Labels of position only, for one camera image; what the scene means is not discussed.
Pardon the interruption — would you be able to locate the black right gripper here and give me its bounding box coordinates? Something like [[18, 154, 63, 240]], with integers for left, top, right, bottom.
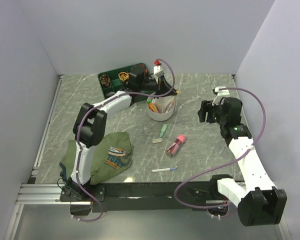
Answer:
[[197, 99, 227, 126]]

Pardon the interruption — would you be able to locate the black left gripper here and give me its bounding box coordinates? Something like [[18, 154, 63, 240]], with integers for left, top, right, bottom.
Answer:
[[139, 75, 178, 100]]

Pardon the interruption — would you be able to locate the white round pen holder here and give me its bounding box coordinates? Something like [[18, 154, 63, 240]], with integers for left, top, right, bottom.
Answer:
[[146, 93, 177, 122]]

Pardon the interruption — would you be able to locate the white pen brown cap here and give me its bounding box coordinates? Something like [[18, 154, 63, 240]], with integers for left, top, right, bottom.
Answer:
[[165, 99, 176, 113]]

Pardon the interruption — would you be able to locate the black marker orange cap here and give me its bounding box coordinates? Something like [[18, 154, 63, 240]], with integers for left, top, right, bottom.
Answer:
[[148, 103, 158, 113]]

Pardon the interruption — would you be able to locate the pink capped pencil tube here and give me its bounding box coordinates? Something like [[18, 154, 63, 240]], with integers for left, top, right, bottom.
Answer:
[[165, 134, 186, 157]]

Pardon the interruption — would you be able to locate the beige eraser block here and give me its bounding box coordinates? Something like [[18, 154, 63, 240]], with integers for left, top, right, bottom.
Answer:
[[152, 138, 163, 144]]

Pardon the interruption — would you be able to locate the white pen light blue cap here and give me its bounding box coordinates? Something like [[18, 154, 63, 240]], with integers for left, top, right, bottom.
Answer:
[[151, 166, 177, 173]]

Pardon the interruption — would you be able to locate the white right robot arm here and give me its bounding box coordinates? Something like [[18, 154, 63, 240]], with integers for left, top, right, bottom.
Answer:
[[197, 97, 287, 227]]

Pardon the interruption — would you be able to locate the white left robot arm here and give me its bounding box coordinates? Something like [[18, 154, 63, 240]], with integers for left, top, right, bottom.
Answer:
[[65, 58, 178, 201]]

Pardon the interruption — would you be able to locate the yellow patterned rolled sock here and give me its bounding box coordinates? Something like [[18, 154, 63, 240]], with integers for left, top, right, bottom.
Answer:
[[118, 71, 129, 83]]

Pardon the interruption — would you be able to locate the green divided organizer tray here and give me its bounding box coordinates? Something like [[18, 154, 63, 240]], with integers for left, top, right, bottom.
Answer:
[[97, 63, 154, 98]]

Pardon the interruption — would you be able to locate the grey rolled sock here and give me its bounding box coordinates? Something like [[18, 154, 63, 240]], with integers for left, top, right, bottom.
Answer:
[[104, 91, 116, 99]]

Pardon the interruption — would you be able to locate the brown patterned rolled sock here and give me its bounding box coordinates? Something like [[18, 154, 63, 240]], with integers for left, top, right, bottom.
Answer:
[[99, 74, 111, 88]]

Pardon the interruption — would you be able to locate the green folded t-shirt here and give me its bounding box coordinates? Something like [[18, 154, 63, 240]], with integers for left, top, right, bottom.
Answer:
[[59, 131, 134, 185]]

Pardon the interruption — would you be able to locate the black front base bar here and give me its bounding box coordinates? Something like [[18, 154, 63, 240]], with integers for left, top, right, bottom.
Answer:
[[59, 181, 241, 213]]

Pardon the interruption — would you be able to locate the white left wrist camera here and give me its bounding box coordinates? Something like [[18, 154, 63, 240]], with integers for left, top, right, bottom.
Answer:
[[153, 60, 165, 83]]

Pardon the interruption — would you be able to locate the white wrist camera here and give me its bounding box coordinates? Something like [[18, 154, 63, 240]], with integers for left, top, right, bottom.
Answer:
[[153, 60, 165, 83], [212, 86, 230, 106]]

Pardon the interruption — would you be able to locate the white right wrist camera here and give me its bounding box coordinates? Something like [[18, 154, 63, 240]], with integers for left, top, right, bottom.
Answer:
[[212, 86, 230, 106]]

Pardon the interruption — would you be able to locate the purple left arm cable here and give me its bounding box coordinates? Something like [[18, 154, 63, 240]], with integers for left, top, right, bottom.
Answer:
[[74, 58, 176, 223]]

